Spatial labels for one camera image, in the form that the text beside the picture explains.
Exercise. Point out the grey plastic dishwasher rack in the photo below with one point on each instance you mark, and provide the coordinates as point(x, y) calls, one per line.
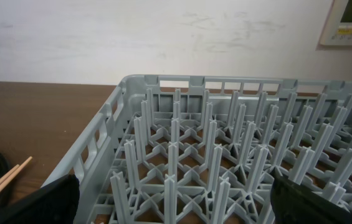
point(191, 149)

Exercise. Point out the white wall control panel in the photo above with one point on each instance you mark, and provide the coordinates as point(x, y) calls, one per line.
point(337, 30)

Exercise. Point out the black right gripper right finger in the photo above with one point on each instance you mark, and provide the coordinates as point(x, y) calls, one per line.
point(294, 203)

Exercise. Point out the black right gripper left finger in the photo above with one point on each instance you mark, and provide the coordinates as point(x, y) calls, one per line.
point(56, 202)

